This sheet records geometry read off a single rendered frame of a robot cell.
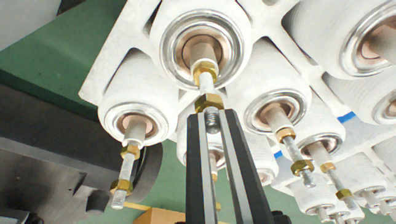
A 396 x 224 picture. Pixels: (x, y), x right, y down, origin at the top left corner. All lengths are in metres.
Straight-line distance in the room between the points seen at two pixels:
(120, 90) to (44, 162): 0.32
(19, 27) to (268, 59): 0.26
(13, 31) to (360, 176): 0.64
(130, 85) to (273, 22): 0.18
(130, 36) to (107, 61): 0.05
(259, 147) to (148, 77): 0.23
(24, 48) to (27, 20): 0.33
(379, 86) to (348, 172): 0.32
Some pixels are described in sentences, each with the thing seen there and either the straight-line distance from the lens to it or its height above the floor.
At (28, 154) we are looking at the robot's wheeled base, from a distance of 0.50.
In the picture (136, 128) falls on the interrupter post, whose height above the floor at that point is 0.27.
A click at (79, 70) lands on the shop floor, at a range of 0.54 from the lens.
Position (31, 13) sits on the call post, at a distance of 0.24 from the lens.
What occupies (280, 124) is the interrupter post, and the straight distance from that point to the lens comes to 0.21.
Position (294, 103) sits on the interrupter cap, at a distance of 0.23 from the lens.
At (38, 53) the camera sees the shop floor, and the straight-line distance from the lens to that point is 0.56.
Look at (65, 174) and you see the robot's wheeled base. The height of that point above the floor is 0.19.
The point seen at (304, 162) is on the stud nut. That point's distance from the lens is 0.19.
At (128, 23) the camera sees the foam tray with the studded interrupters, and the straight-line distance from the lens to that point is 0.24.
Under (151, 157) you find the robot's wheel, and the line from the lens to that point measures 0.53.
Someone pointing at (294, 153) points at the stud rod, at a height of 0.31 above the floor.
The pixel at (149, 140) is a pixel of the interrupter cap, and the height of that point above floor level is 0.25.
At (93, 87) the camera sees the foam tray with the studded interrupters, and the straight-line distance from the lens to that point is 0.31.
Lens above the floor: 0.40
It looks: 47 degrees down
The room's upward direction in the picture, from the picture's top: 176 degrees clockwise
